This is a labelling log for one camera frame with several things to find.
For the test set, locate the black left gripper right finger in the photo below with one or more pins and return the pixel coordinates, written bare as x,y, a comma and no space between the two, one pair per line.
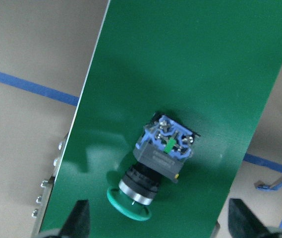
242,223

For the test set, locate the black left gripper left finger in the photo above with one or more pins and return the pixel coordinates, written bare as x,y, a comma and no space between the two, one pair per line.
77,224

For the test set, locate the green conveyor belt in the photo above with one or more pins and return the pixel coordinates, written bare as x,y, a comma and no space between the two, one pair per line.
208,64

